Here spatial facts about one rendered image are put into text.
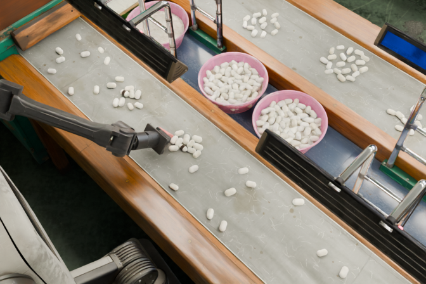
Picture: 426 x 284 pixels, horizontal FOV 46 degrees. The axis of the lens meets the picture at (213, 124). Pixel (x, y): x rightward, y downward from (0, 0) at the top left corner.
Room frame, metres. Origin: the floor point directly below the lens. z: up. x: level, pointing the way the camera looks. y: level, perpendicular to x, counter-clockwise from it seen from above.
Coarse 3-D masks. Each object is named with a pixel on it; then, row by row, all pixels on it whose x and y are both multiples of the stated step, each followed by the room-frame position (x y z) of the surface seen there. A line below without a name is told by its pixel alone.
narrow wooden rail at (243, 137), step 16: (80, 16) 1.66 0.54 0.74; (144, 64) 1.34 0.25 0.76; (160, 80) 1.27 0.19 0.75; (176, 80) 1.25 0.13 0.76; (192, 96) 1.17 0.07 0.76; (208, 112) 1.09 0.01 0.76; (224, 128) 1.02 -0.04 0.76; (240, 128) 1.01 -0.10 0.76; (240, 144) 0.95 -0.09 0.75; (256, 144) 0.94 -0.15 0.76; (304, 192) 0.75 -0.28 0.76; (320, 208) 0.69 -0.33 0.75; (384, 256) 0.52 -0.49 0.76; (400, 272) 0.47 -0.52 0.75
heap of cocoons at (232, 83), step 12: (216, 72) 1.30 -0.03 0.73; (228, 72) 1.29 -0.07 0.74; (240, 72) 1.29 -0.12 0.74; (252, 72) 1.29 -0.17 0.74; (204, 84) 1.25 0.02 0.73; (216, 84) 1.25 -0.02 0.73; (228, 84) 1.25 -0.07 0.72; (240, 84) 1.24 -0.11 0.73; (252, 84) 1.23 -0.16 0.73; (216, 96) 1.18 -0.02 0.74; (228, 96) 1.18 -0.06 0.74; (240, 96) 1.17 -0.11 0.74; (252, 96) 1.17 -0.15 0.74
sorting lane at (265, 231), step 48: (48, 48) 1.49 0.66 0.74; (96, 48) 1.47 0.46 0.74; (96, 96) 1.22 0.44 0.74; (144, 96) 1.20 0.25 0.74; (192, 192) 0.78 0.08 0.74; (240, 192) 0.77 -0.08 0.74; (288, 192) 0.76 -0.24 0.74; (240, 240) 0.61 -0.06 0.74; (288, 240) 0.60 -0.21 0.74; (336, 240) 0.59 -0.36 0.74
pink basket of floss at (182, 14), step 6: (138, 6) 1.67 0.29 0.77; (150, 6) 1.69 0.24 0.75; (174, 6) 1.67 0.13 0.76; (180, 6) 1.66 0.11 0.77; (132, 12) 1.64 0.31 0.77; (138, 12) 1.66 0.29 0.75; (174, 12) 1.66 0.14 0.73; (180, 12) 1.64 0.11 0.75; (126, 18) 1.60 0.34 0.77; (180, 18) 1.63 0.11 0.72; (186, 18) 1.59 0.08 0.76; (186, 24) 1.56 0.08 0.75; (180, 36) 1.48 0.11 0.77; (168, 42) 1.45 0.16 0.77; (180, 42) 1.51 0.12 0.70; (168, 48) 1.46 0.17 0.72
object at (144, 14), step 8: (104, 0) 1.31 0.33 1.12; (144, 0) 1.41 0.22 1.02; (144, 8) 1.41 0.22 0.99; (152, 8) 1.26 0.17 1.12; (160, 8) 1.27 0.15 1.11; (168, 8) 1.29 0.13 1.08; (136, 16) 1.22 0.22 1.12; (144, 16) 1.23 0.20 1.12; (168, 16) 1.29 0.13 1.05; (128, 24) 1.20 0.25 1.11; (136, 24) 1.20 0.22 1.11; (144, 24) 1.41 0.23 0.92; (160, 24) 1.35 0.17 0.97; (168, 24) 1.29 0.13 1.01; (168, 32) 1.30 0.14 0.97; (176, 56) 1.29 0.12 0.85
